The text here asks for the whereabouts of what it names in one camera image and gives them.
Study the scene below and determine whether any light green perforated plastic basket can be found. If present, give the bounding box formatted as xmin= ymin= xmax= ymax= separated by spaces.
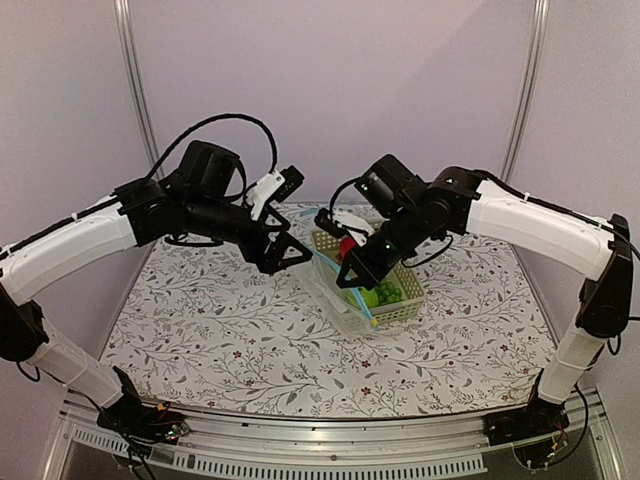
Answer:
xmin=311 ymin=228 xmax=425 ymax=333

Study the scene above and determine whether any clear blue zip top bag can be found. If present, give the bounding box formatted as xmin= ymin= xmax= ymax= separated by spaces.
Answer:
xmin=308 ymin=249 xmax=379 ymax=339

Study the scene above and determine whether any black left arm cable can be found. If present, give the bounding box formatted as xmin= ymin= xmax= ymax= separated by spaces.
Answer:
xmin=149 ymin=113 xmax=279 ymax=186

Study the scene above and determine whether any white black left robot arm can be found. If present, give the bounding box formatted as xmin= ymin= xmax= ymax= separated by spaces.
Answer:
xmin=1 ymin=141 xmax=311 ymax=444

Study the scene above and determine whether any right aluminium frame post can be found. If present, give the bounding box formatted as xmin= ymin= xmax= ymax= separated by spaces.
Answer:
xmin=500 ymin=0 xmax=550 ymax=183

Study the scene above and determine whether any red apple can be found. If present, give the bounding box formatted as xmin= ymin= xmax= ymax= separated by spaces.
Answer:
xmin=337 ymin=237 xmax=357 ymax=262

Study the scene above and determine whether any green grape bunch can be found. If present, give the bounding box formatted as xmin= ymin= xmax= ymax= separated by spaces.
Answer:
xmin=375 ymin=281 xmax=403 ymax=306

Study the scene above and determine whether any floral patterned table mat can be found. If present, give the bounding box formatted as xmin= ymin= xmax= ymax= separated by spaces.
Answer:
xmin=102 ymin=236 xmax=555 ymax=417

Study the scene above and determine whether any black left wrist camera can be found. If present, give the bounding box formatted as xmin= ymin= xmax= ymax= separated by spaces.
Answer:
xmin=246 ymin=165 xmax=304 ymax=221

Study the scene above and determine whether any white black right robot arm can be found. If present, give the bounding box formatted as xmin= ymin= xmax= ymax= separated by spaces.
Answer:
xmin=316 ymin=155 xmax=639 ymax=445

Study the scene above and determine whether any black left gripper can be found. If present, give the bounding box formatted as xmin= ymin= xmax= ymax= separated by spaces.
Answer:
xmin=185 ymin=192 xmax=314 ymax=275

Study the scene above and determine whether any spare clear blue zip bag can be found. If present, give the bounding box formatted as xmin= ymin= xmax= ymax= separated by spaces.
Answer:
xmin=298 ymin=197 xmax=360 ymax=217

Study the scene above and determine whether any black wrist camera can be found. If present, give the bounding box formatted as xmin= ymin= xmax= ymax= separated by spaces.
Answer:
xmin=314 ymin=209 xmax=376 ymax=247
xmin=246 ymin=165 xmax=304 ymax=221

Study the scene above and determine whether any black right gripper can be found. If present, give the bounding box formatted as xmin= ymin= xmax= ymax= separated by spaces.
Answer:
xmin=336 ymin=203 xmax=428 ymax=290

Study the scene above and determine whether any aluminium front rail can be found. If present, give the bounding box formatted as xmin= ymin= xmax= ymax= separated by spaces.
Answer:
xmin=42 ymin=389 xmax=632 ymax=479

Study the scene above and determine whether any aluminium frame post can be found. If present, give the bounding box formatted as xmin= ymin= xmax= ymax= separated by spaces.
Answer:
xmin=500 ymin=0 xmax=550 ymax=183
xmin=113 ymin=0 xmax=159 ymax=165

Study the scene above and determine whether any green apple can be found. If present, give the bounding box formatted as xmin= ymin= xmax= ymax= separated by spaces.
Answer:
xmin=359 ymin=289 xmax=380 ymax=309

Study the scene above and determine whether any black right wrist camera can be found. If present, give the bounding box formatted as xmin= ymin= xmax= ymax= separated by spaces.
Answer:
xmin=314 ymin=209 xmax=376 ymax=247

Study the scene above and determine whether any left aluminium frame post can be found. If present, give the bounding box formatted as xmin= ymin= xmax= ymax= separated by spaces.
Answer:
xmin=113 ymin=0 xmax=159 ymax=165

